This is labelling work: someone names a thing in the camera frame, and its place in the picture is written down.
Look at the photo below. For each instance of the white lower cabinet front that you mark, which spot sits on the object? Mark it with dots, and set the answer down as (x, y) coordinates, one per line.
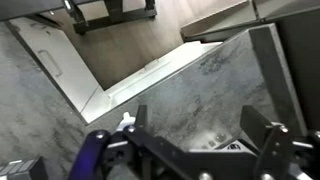
(146, 75)

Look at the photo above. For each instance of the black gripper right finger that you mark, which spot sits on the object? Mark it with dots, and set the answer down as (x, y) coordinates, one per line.
(255, 125)

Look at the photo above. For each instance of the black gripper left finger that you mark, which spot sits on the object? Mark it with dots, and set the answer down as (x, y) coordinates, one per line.
(141, 116)

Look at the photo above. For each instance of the small black box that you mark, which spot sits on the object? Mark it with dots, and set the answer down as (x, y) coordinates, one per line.
(20, 168)

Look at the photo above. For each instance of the dark steel refrigerator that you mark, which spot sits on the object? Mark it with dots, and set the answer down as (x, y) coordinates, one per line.
(301, 66)

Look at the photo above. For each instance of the white ceramic mug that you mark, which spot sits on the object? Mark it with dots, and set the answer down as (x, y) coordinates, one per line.
(126, 119)

